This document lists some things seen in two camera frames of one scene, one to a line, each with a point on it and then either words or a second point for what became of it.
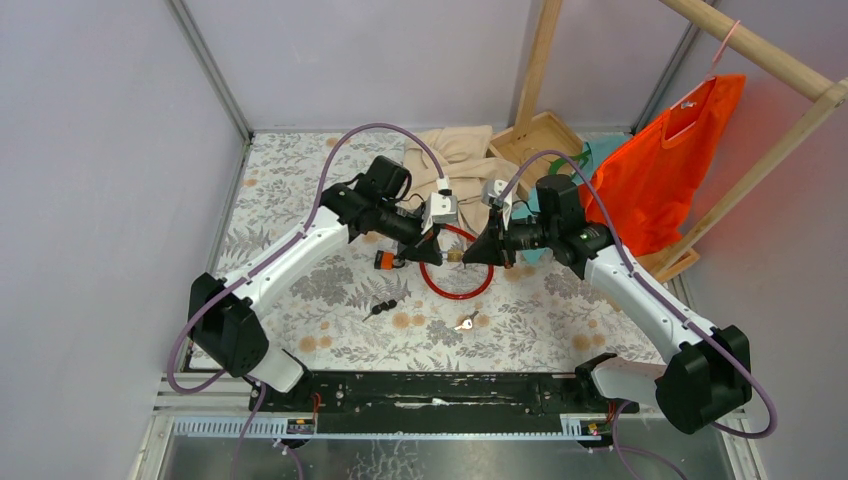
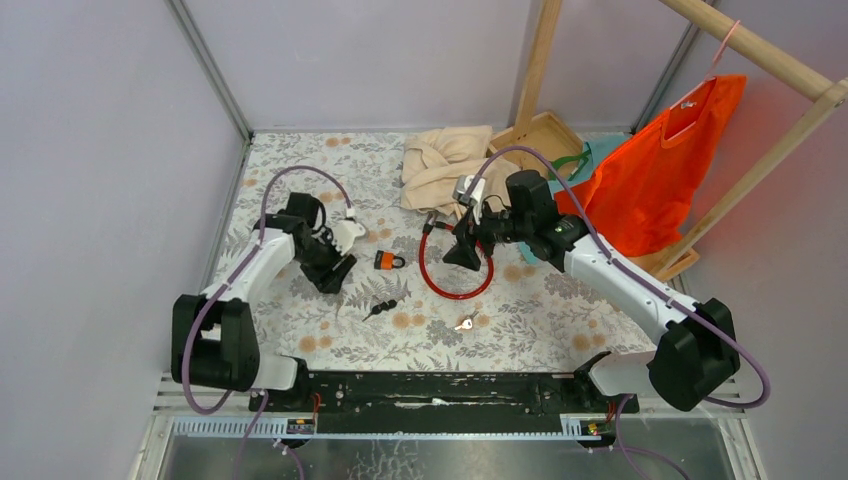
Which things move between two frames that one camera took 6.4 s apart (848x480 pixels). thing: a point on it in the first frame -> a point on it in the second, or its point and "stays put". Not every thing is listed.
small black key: (384, 306) stays put
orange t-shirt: (645, 184) stays put
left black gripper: (423, 248) -> (327, 280)
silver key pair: (467, 322) stays put
